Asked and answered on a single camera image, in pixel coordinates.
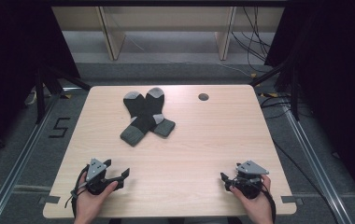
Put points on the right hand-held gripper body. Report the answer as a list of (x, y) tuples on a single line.
[(249, 179)]

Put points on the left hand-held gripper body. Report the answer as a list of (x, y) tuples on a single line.
[(96, 169)]

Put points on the dark sock with grey toe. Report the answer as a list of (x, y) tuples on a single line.
[(134, 104), (155, 101)]

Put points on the person's right hand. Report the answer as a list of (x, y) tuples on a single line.
[(257, 205)]

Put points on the person's left hand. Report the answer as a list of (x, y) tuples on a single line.
[(91, 203)]

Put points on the black tape strip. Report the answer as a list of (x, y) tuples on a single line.
[(291, 199)]

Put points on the round grey table grommet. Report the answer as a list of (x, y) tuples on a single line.
[(203, 96)]

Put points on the black metal stand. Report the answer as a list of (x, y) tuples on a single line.
[(292, 90), (41, 93)]

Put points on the black curtain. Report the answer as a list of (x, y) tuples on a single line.
[(337, 93), (13, 77)]

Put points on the grey metal floor rail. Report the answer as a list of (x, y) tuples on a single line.
[(315, 165), (20, 161)]

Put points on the light wooden shelf frame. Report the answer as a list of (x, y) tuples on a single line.
[(166, 18)]

